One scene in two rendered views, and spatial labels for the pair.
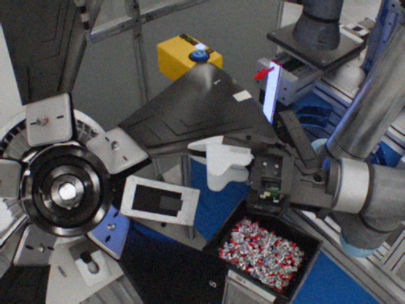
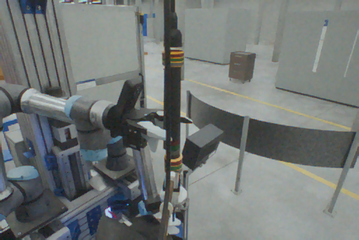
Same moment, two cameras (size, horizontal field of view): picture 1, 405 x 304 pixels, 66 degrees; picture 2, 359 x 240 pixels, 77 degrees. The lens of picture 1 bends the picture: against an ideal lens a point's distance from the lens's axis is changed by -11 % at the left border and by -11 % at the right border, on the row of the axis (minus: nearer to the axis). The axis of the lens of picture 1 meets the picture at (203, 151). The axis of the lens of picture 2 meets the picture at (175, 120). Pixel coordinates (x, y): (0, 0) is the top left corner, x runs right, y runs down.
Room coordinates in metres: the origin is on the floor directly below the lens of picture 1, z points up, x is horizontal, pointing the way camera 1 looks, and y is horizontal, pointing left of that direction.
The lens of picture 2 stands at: (0.41, 0.58, 1.88)
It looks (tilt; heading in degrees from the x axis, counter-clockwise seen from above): 24 degrees down; 260
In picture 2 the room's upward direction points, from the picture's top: straight up
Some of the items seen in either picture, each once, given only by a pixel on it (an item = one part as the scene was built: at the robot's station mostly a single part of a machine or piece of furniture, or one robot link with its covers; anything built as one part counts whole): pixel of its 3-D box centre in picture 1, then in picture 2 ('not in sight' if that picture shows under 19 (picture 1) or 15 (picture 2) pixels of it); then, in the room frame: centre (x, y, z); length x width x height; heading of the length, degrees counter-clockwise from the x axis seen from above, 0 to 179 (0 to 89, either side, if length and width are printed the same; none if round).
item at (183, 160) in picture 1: (188, 191); not in sight; (0.82, 0.06, 0.39); 0.04 x 0.04 x 0.78; 40
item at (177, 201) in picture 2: not in sight; (172, 184); (0.34, 0.14, 1.50); 0.09 x 0.07 x 0.10; 75
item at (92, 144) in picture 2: not in sight; (95, 138); (0.54, -0.07, 1.54); 0.11 x 0.08 x 0.11; 68
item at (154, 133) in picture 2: not in sight; (153, 140); (0.38, 0.15, 1.64); 0.09 x 0.03 x 0.06; 118
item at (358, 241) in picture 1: (362, 219); not in sight; (0.27, -0.27, 1.08); 0.11 x 0.08 x 0.11; 21
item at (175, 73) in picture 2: not in sight; (172, 114); (0.33, 0.13, 1.69); 0.03 x 0.03 x 0.21
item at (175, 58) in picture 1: (188, 65); not in sight; (0.79, 0.04, 1.02); 0.16 x 0.10 x 0.11; 40
